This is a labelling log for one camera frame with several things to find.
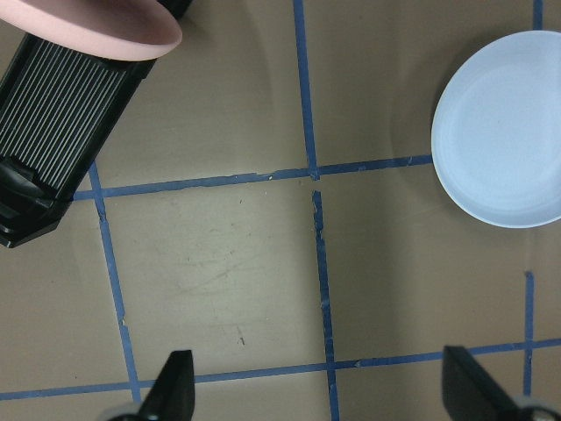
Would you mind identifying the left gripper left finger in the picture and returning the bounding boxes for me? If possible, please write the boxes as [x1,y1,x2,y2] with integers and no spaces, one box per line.
[137,350,195,421]

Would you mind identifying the pink plate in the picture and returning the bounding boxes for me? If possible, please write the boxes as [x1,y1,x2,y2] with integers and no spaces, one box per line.
[1,1,182,61]

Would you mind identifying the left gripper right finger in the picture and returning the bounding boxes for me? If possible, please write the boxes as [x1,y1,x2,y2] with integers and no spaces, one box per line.
[441,346,521,421]

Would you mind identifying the blue plate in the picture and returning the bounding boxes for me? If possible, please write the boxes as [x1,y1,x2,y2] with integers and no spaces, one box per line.
[431,30,560,229]

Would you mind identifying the black dish rack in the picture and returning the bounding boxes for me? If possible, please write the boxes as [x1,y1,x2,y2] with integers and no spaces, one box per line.
[1,1,189,248]

